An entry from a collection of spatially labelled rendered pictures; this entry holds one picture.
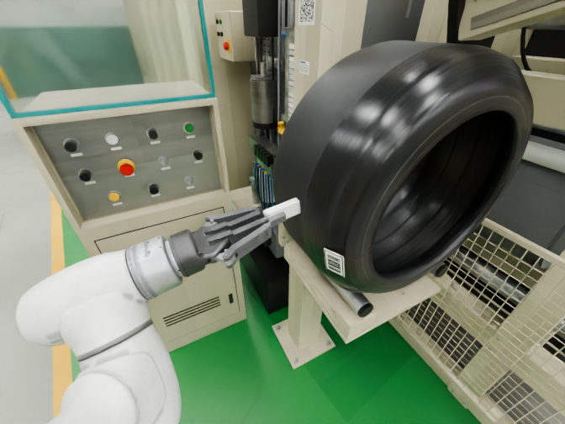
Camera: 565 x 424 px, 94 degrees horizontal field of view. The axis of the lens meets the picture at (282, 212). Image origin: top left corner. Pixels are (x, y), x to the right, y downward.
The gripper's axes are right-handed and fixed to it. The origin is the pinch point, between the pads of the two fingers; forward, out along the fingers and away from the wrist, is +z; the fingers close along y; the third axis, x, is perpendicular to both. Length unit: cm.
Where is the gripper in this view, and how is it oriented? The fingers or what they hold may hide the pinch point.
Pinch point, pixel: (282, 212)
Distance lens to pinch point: 50.0
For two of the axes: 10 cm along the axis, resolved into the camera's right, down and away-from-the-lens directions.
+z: 8.8, -3.8, 2.9
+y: -4.6, -5.2, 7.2
